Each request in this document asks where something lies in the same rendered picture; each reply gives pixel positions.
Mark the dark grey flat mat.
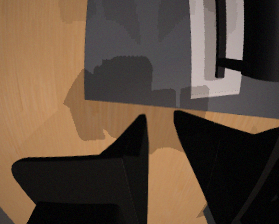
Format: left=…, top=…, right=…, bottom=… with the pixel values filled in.
left=84, top=0, right=279, bottom=119

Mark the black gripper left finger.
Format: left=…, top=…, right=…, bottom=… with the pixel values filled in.
left=11, top=115, right=148, bottom=224

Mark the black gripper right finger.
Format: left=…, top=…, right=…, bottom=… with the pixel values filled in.
left=174, top=111, right=279, bottom=224

